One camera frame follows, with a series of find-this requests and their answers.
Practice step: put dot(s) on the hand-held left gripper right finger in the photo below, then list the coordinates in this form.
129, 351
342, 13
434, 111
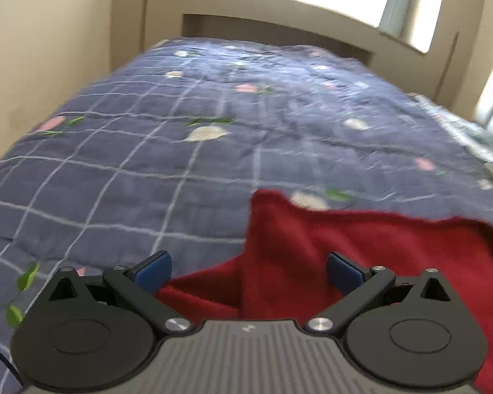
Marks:
344, 271

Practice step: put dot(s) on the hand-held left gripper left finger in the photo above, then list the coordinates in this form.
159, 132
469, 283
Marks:
154, 269

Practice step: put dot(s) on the red long-sleeve sweater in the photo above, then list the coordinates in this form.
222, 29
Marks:
353, 234

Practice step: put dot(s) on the blue plaid floral quilt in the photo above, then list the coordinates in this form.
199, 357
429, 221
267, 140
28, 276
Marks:
148, 152

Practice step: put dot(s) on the light blue cloth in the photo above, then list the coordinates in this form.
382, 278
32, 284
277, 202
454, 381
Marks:
456, 125

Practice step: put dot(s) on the beige window seat cabinet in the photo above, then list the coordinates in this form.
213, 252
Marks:
271, 12

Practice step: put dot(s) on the blue-grey curtain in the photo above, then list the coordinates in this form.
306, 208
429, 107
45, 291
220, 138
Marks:
396, 0

